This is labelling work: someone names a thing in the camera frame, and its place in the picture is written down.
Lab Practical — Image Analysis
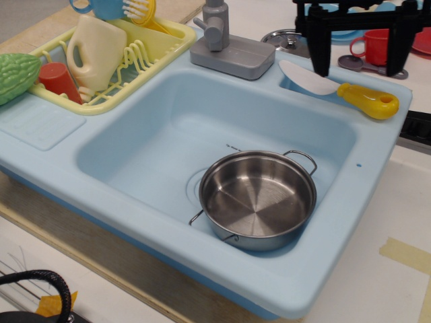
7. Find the light blue toy sink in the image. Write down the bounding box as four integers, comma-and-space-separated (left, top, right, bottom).
1, 53, 412, 318

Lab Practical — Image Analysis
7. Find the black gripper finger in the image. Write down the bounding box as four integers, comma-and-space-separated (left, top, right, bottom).
305, 6, 331, 77
386, 1, 421, 77

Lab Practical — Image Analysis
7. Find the black object right edge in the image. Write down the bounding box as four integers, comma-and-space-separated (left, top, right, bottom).
399, 110, 431, 146

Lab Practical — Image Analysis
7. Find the masking tape strip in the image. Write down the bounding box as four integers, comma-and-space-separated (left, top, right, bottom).
379, 238, 430, 276

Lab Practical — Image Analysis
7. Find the grey toy spoon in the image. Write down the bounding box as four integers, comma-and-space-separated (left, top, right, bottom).
337, 55, 409, 80

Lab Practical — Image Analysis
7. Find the blue toy cup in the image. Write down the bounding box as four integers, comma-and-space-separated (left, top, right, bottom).
69, 0, 125, 20

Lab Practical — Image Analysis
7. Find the yellow tape piece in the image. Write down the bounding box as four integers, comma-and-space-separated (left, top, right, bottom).
35, 295, 62, 318

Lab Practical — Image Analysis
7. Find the cream plastic detergent bottle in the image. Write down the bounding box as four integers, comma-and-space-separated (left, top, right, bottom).
66, 15, 127, 102

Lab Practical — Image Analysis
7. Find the red plastic cup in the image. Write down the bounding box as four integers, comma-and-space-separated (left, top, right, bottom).
38, 62, 83, 104

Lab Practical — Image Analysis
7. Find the grey toy faucet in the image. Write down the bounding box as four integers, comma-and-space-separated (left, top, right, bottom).
190, 0, 275, 80

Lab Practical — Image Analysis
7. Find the stainless steel pot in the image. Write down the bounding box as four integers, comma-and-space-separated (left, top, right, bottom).
190, 150, 318, 252

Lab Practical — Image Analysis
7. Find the green bitter gourd toy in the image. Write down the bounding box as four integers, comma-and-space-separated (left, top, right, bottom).
1, 53, 42, 105

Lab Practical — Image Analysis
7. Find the black braided cable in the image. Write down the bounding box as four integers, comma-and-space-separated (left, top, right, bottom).
0, 268, 73, 323

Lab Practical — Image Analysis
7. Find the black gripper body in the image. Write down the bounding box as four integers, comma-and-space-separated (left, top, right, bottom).
294, 1, 430, 33

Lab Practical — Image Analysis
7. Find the red toy mug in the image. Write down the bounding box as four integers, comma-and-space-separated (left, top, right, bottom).
350, 29, 389, 66

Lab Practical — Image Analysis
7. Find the yellow dish brush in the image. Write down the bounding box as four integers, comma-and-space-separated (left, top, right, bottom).
122, 0, 170, 34

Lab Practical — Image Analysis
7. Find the yellow dish rack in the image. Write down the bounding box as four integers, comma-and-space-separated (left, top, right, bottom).
29, 19, 196, 115

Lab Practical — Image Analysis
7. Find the light blue plate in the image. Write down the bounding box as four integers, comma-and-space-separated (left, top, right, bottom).
321, 3, 364, 43

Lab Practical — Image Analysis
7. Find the red plate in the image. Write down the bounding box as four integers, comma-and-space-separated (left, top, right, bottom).
412, 27, 431, 55

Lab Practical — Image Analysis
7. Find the steel pot lid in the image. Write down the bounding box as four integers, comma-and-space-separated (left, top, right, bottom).
261, 29, 310, 59

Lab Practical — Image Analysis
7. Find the toy knife yellow handle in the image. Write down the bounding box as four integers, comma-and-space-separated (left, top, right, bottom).
278, 60, 400, 120

